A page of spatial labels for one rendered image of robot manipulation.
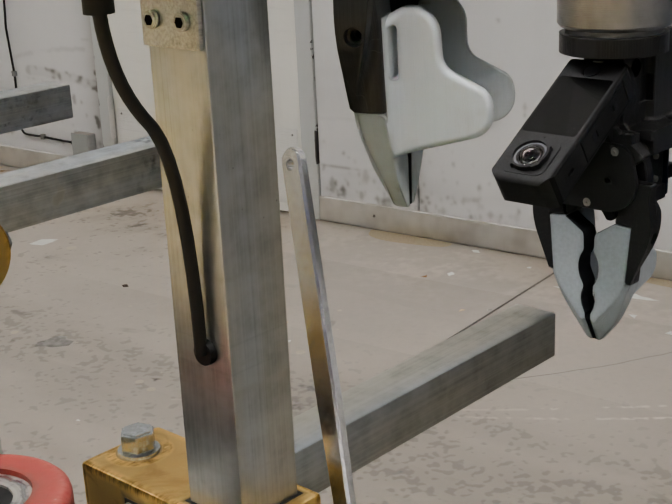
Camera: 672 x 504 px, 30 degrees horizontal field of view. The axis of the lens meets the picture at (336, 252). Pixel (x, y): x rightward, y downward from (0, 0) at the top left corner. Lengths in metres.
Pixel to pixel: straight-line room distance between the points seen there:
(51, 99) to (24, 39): 3.69
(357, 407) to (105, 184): 0.26
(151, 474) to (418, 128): 0.21
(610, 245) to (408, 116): 0.34
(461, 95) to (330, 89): 3.33
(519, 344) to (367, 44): 0.31
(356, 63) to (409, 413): 0.25
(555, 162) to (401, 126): 0.25
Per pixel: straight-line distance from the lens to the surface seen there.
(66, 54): 4.65
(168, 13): 0.50
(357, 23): 0.51
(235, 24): 0.50
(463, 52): 0.57
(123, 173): 0.85
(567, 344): 3.00
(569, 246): 0.87
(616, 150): 0.83
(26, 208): 0.81
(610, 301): 0.87
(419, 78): 0.53
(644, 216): 0.84
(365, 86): 0.53
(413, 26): 0.53
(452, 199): 3.69
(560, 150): 0.79
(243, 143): 0.51
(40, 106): 1.11
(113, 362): 3.02
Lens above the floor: 1.16
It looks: 18 degrees down
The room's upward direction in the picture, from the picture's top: 3 degrees counter-clockwise
